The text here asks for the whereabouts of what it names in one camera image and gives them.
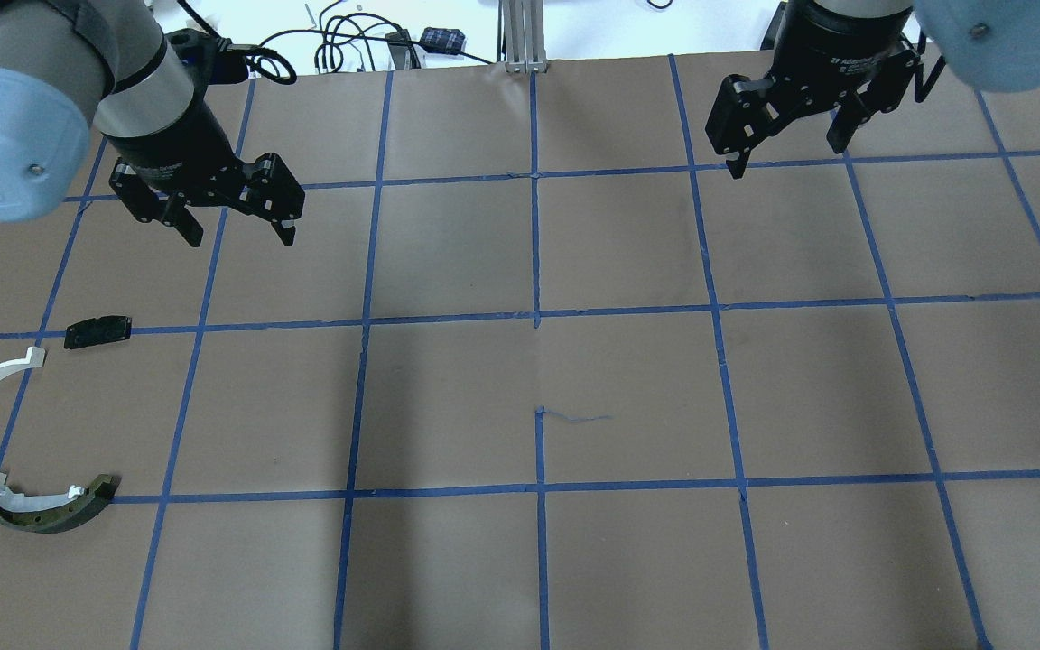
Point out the aluminium extrusion post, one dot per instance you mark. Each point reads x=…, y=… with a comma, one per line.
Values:
x=522, y=36

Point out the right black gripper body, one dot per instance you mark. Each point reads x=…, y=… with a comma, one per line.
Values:
x=831, y=56

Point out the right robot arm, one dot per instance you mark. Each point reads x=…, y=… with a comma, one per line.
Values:
x=992, y=46

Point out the small black flat plate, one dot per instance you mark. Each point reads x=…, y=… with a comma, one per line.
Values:
x=98, y=331

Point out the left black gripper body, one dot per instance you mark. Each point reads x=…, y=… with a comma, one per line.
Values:
x=175, y=144

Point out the black power adapter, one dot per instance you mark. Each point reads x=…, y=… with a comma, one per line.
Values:
x=444, y=41

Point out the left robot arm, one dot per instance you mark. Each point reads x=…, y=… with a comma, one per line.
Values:
x=68, y=68

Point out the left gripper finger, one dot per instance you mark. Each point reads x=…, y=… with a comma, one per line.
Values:
x=170, y=212
x=267, y=189

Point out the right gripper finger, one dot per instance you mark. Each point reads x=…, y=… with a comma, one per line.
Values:
x=747, y=111
x=882, y=94

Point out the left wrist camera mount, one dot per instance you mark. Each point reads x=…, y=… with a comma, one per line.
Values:
x=210, y=60

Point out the dark green curved part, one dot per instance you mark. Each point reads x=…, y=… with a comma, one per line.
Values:
x=54, y=514

